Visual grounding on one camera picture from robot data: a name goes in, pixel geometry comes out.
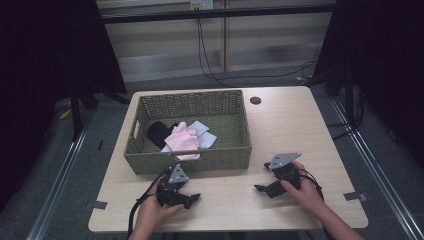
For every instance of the yellow floor scrap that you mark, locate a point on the yellow floor scrap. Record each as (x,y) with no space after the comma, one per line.
(65,114)

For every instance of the pink cloth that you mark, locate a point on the pink cloth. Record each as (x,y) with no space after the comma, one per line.
(181,140)

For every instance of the green woven basket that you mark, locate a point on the green woven basket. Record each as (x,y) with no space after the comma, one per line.
(230,133)

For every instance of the white wall socket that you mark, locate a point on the white wall socket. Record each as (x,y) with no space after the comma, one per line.
(201,4)

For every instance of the black metal stand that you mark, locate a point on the black metal stand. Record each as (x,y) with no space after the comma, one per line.
(76,113)

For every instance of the person's left hand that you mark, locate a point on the person's left hand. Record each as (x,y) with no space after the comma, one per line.
(153,213)

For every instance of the black horizontal bar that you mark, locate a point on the black horizontal bar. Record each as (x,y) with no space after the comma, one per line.
(216,13)

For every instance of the pale blue cloth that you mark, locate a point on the pale blue cloth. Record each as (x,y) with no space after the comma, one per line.
(206,138)

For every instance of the grey tape strip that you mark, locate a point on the grey tape strip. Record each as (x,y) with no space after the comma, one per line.
(99,205)
(355,196)

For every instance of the person's right hand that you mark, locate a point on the person's right hand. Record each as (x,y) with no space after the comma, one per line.
(305,195)

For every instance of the black curtain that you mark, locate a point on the black curtain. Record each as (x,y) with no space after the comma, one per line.
(40,66)
(383,66)

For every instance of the metal floor rail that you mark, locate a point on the metal floor rail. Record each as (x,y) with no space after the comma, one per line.
(60,180)
(376,170)

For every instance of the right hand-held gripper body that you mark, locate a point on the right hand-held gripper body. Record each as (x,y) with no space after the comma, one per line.
(285,173)

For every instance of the black cloth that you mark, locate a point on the black cloth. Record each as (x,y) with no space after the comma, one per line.
(159,133)

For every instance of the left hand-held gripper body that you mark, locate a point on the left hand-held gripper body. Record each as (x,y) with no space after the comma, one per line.
(173,191)

